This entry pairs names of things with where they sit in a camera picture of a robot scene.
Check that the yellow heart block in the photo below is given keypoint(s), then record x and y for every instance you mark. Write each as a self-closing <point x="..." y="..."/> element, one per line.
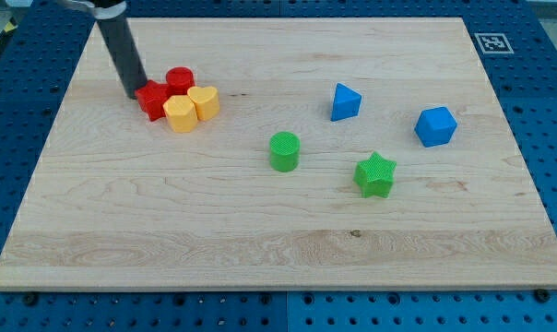
<point x="206" y="101"/>

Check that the green star block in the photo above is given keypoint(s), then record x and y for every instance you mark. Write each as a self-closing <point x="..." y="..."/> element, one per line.
<point x="375" y="176"/>

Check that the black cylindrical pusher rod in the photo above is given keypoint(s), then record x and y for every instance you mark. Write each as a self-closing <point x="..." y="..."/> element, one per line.
<point x="115" y="30"/>

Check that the red star block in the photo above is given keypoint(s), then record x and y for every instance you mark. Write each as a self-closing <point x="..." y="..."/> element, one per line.
<point x="151" y="98"/>

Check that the blue triangle block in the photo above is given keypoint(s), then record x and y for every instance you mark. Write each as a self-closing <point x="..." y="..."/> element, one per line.
<point x="346" y="103"/>

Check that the red cylinder block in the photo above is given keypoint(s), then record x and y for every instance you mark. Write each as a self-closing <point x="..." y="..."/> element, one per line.
<point x="179" y="80"/>

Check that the yellow hexagon block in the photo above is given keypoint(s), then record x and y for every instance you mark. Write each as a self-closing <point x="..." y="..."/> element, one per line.
<point x="180" y="113"/>

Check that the blue hexagon block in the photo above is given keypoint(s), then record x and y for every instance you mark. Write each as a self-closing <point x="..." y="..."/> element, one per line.
<point x="435" y="126"/>

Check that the green cylinder block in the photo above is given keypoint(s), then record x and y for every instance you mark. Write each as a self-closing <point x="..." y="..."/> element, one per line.
<point x="284" y="151"/>

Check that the light wooden board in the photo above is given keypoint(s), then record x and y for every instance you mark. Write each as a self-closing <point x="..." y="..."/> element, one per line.
<point x="119" y="203"/>

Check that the white fiducial marker tag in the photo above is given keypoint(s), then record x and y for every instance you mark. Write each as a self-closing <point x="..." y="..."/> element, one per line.
<point x="493" y="43"/>

